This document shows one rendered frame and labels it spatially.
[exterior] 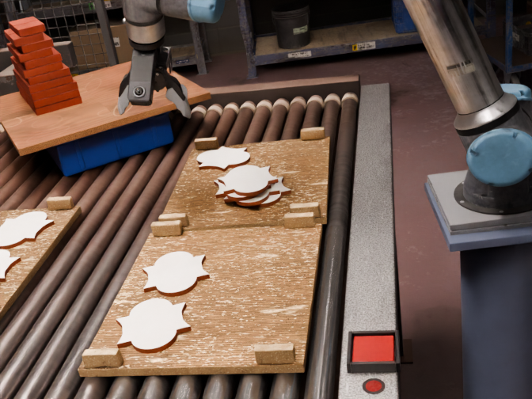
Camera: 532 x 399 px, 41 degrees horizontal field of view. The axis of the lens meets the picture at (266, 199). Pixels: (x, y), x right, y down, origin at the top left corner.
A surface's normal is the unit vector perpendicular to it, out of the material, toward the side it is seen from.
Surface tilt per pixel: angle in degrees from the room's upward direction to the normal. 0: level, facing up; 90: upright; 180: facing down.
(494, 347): 90
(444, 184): 2
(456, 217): 2
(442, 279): 0
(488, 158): 96
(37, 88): 90
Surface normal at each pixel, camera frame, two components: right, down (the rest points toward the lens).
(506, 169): -0.19, 0.56
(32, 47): 0.46, 0.35
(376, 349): -0.14, -0.88
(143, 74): -0.04, -0.23
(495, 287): -0.39, 0.48
